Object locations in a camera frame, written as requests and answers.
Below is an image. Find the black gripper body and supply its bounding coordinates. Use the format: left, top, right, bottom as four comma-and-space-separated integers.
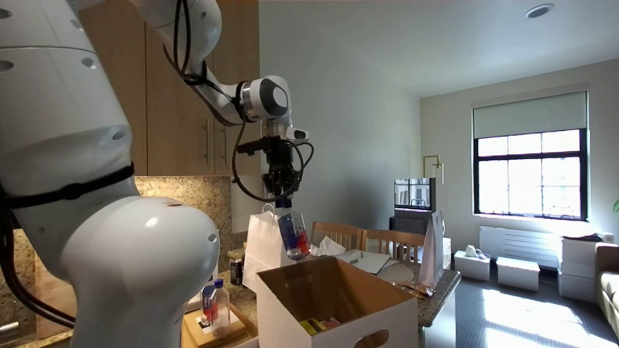
264, 137, 299, 179

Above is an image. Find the clear bottle red blue label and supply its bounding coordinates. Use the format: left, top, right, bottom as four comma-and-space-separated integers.
275, 203, 314, 263
200, 272, 219, 328

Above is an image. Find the white cardboard box brown inside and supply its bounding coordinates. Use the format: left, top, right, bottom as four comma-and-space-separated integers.
256, 255, 422, 348

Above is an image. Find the white floor box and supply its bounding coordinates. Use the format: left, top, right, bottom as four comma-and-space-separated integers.
496, 255, 542, 293
453, 245, 494, 282

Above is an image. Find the wooden chair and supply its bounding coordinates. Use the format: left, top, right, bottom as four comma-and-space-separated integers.
310, 220, 364, 255
361, 228, 428, 266

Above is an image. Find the white crumpled tissue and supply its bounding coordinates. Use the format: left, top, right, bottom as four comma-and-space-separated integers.
308, 235, 349, 259

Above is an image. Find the grey closed laptop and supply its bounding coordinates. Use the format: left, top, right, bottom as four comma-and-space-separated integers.
337, 249, 393, 276

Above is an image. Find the small lit monitor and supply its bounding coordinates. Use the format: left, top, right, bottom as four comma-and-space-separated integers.
393, 176, 438, 214

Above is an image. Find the black monitor stand cabinet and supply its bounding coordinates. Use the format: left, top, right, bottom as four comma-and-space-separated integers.
388, 210, 436, 237

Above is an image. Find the clear water bottle blue cap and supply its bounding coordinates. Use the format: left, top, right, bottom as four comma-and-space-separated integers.
214, 278, 233, 332

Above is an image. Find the tall white pointed bag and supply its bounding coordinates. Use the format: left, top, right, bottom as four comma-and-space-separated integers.
421, 210, 450, 290

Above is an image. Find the wooden cutting board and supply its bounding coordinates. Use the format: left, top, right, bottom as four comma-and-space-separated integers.
181, 307, 258, 348

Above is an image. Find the black framed window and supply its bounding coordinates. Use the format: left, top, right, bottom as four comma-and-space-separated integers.
473, 127, 591, 222

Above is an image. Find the short white roller blind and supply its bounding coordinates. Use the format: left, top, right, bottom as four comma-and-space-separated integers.
471, 90, 591, 141

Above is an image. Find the round ceiling light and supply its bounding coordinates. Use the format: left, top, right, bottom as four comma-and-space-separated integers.
523, 2, 556, 21

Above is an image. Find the beige sofa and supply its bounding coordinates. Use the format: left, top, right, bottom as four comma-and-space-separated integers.
597, 241, 619, 321

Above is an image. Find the white paper bag with handles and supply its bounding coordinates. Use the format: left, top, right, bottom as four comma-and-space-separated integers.
241, 201, 299, 293

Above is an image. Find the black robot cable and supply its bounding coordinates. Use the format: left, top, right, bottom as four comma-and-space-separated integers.
0, 0, 318, 326

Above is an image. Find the white wall radiator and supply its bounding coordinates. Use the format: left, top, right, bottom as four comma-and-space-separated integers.
479, 224, 564, 270

